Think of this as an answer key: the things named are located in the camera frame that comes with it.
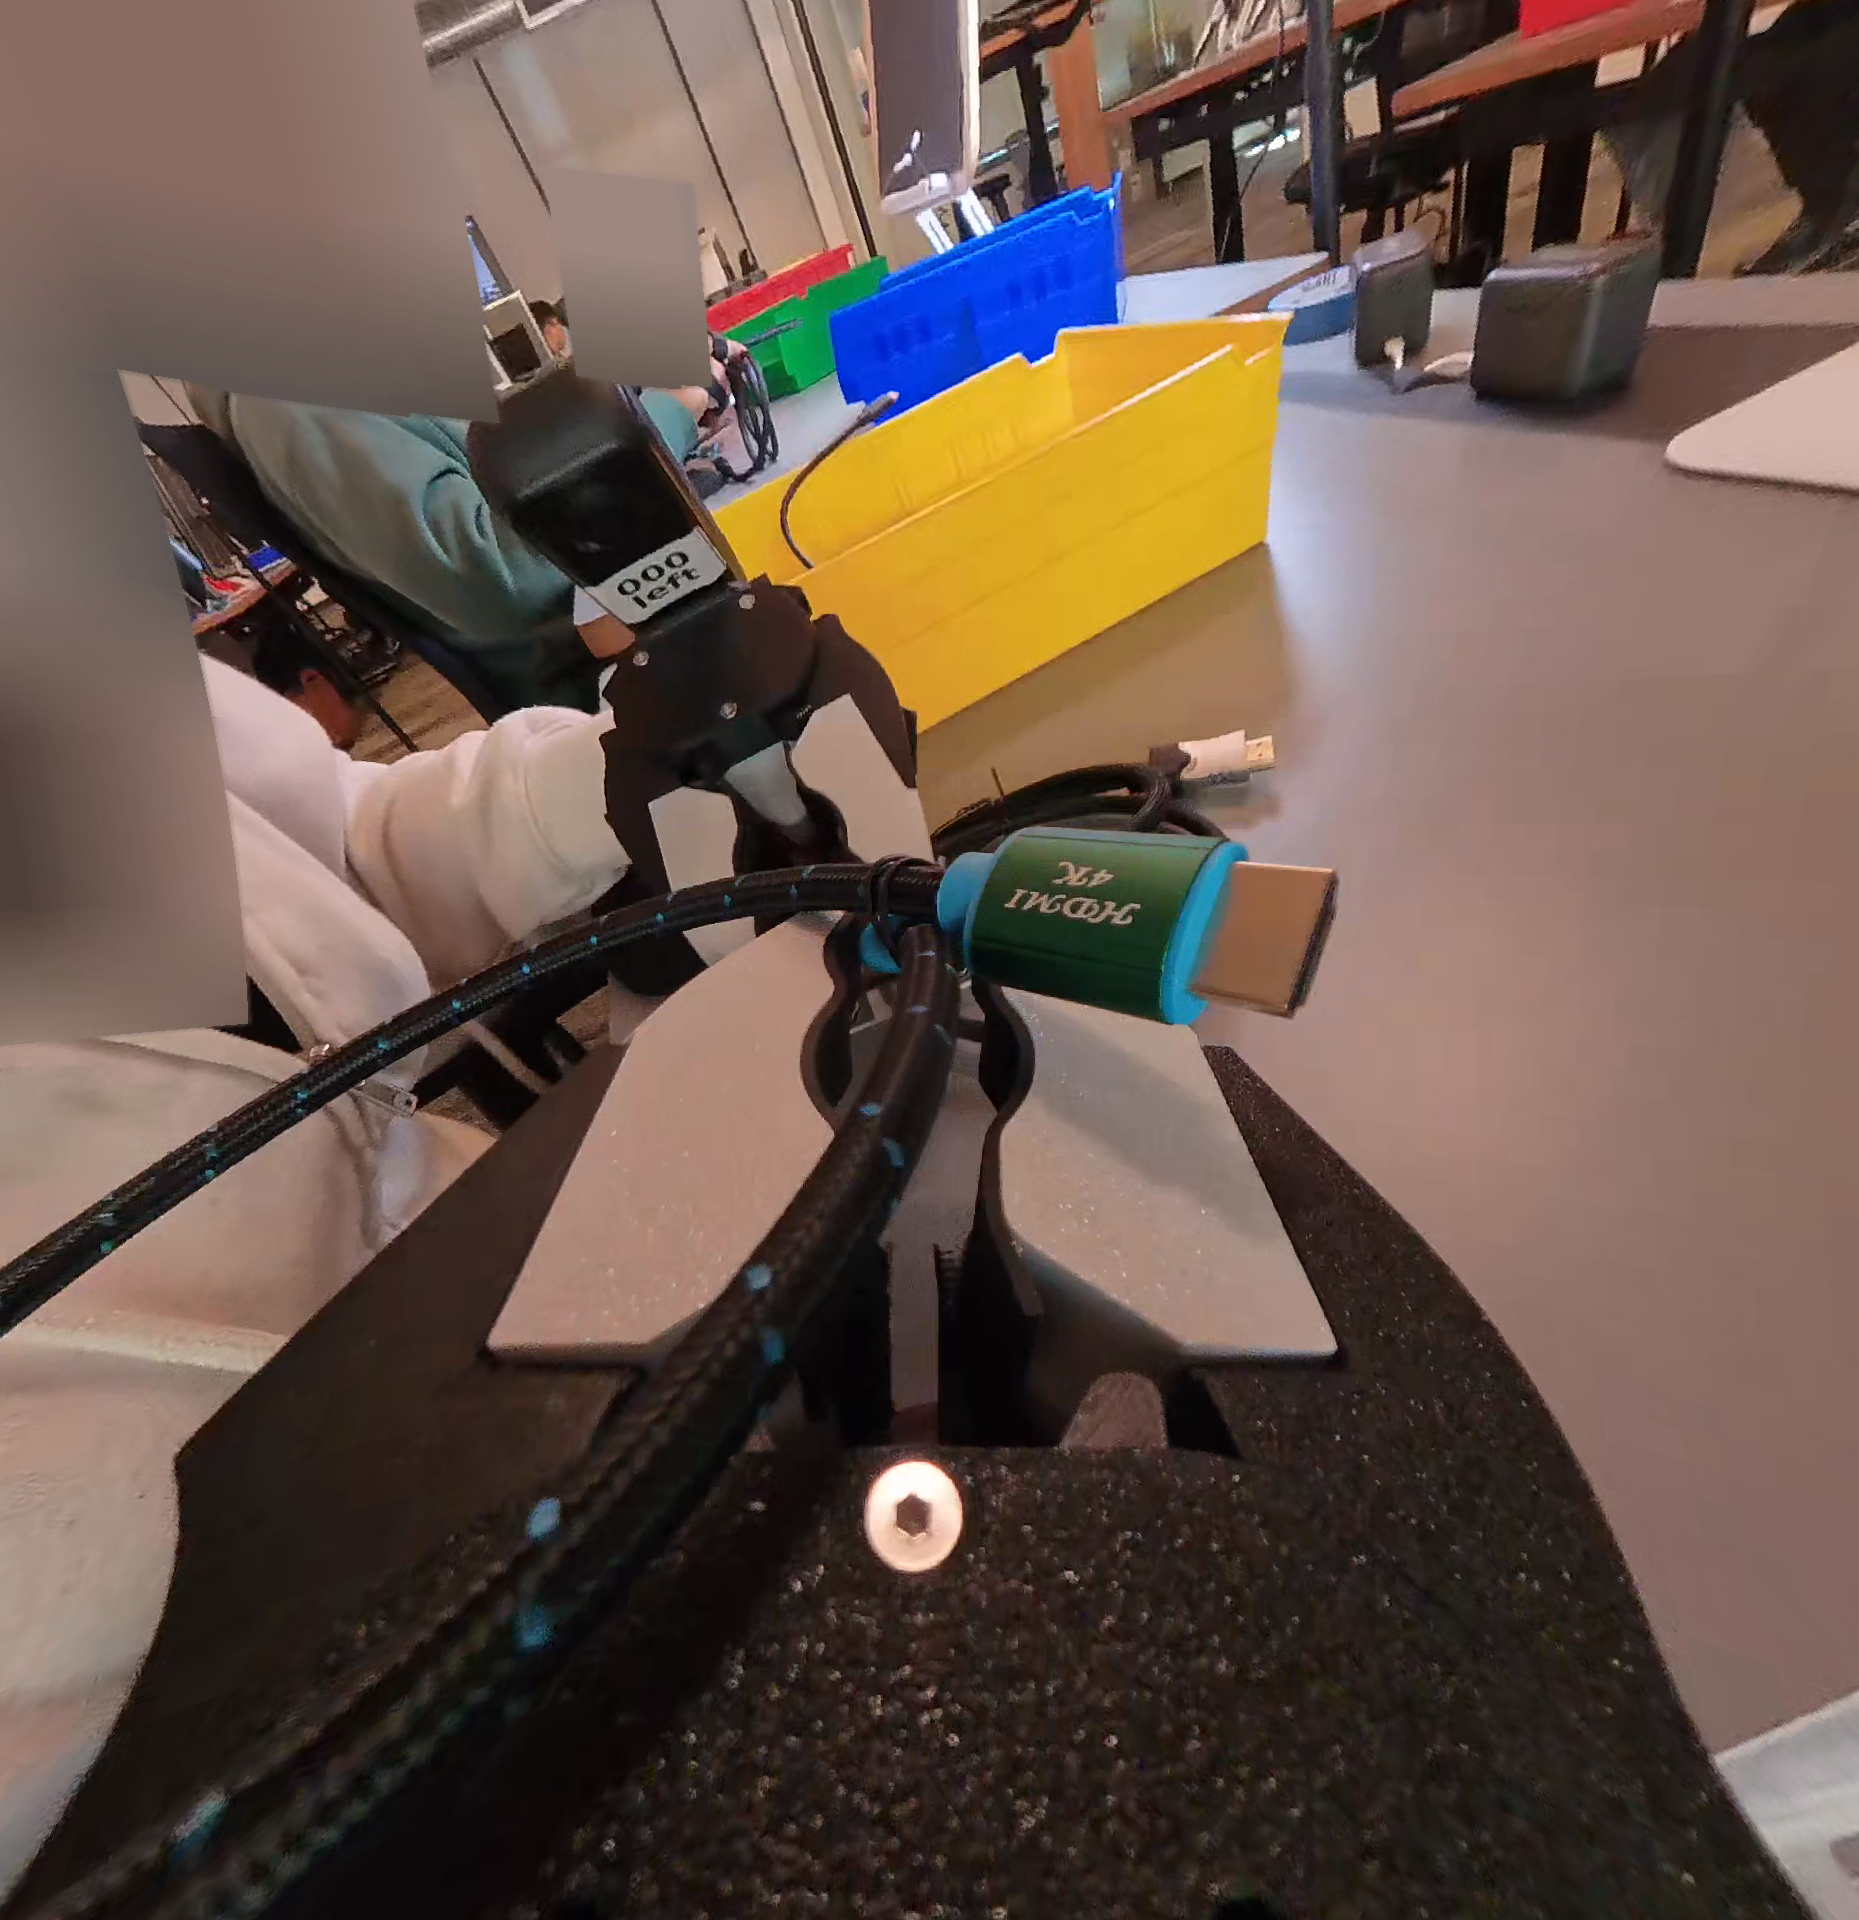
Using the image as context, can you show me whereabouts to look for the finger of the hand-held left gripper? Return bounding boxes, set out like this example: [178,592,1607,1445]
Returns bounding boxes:
[642,778,789,900]
[792,698,934,863]

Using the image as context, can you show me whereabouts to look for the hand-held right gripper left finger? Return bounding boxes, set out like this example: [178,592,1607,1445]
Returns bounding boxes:
[488,922,889,1443]

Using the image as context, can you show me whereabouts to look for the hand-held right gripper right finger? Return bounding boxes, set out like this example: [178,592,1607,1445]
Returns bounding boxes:
[937,983,1340,1443]

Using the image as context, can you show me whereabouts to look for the black cable with white plug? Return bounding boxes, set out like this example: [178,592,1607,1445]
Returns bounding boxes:
[931,728,1277,851]

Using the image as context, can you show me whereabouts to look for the yellow plastic bin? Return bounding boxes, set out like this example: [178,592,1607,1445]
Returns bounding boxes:
[711,318,1292,733]

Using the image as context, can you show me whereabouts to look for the person's left forearm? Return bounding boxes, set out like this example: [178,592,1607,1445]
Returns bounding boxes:
[343,704,630,977]

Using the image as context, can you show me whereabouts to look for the grey desk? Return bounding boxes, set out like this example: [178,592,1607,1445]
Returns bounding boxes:
[1118,253,1329,327]
[569,246,1859,1759]

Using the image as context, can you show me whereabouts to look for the wooden office desk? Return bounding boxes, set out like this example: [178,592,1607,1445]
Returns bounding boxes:
[982,0,1409,268]
[1390,0,1795,286]

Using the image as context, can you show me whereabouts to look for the green plastic bin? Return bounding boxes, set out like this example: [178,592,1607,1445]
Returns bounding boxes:
[733,257,889,400]

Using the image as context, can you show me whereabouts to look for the red plastic bin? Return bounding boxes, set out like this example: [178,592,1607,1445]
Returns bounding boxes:
[1516,0,1712,42]
[707,243,854,337]

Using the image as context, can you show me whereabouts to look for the blue plastic bin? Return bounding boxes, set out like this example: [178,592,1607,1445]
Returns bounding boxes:
[827,178,1126,430]

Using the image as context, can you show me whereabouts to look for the person's white hoodie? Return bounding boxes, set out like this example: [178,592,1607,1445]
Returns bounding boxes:
[0,662,571,1775]

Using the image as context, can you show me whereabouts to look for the grey light panel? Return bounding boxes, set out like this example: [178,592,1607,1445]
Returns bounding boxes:
[867,0,978,243]

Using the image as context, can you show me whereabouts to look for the blue tape roll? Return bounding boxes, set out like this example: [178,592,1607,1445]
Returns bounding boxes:
[1266,272,1359,351]

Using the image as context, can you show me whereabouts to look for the small grey cube device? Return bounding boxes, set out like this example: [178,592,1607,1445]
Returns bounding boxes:
[1349,227,1438,372]

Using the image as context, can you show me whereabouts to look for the black light tripod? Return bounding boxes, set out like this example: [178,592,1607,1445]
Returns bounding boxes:
[1301,0,1349,260]

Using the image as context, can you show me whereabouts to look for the dark grey cube device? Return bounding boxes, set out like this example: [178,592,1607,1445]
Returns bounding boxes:
[1471,238,1666,404]

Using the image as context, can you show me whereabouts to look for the black board on stand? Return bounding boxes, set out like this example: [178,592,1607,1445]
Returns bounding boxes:
[1663,327,1859,499]

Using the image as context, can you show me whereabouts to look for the black cable loops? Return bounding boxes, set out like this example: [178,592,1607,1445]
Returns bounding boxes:
[720,342,782,482]

